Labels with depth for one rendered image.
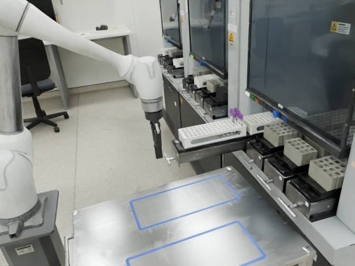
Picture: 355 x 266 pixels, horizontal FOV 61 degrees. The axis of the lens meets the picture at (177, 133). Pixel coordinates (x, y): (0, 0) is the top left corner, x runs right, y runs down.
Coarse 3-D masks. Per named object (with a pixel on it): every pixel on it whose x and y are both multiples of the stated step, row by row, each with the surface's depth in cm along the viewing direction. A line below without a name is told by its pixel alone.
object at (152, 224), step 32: (160, 192) 105; (192, 192) 104; (224, 192) 102; (256, 192) 101; (96, 224) 93; (128, 224) 92; (160, 224) 91; (192, 224) 90; (224, 224) 90; (256, 224) 89; (288, 224) 88; (64, 256) 88; (96, 256) 83; (128, 256) 82; (160, 256) 81; (192, 256) 80; (224, 256) 79; (256, 256) 79; (288, 256) 78
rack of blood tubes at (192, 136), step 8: (224, 120) 141; (184, 128) 137; (192, 128) 137; (200, 128) 137; (208, 128) 137; (216, 128) 135; (224, 128) 134; (232, 128) 134; (240, 128) 134; (184, 136) 131; (192, 136) 131; (200, 136) 130; (208, 136) 131; (216, 136) 140; (224, 136) 136; (232, 136) 135; (240, 136) 136; (184, 144) 130; (192, 144) 131; (200, 144) 132
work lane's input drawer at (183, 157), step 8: (248, 136) 136; (176, 144) 135; (208, 144) 133; (216, 144) 133; (224, 144) 134; (232, 144) 135; (240, 144) 136; (176, 152) 132; (184, 152) 131; (192, 152) 131; (200, 152) 132; (208, 152) 133; (216, 152) 134; (224, 152) 135; (168, 160) 135; (176, 160) 136; (184, 160) 131; (192, 160) 132
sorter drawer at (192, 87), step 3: (192, 84) 205; (195, 84) 202; (189, 87) 207; (192, 87) 201; (195, 87) 200; (189, 90) 208; (192, 90) 201; (195, 90) 198; (198, 90) 198; (189, 93) 210; (192, 93) 202; (186, 96) 204; (189, 96) 204; (192, 96) 203; (195, 96) 198; (189, 99) 200
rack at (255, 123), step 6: (258, 114) 145; (264, 114) 146; (270, 114) 144; (246, 120) 140; (252, 120) 139; (258, 120) 140; (264, 120) 138; (270, 120) 138; (276, 120) 138; (282, 120) 139; (252, 126) 136; (258, 126) 136; (252, 132) 137; (258, 132) 138
